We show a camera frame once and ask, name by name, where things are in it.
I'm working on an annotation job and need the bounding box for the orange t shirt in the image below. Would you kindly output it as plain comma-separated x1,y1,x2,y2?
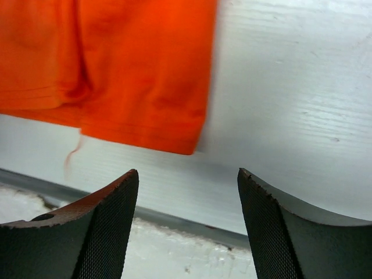
1,1,218,155

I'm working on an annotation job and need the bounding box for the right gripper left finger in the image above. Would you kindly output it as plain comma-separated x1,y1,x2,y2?
1,169,139,279

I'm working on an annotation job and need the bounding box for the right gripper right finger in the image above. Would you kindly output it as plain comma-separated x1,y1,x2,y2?
237,168,371,279

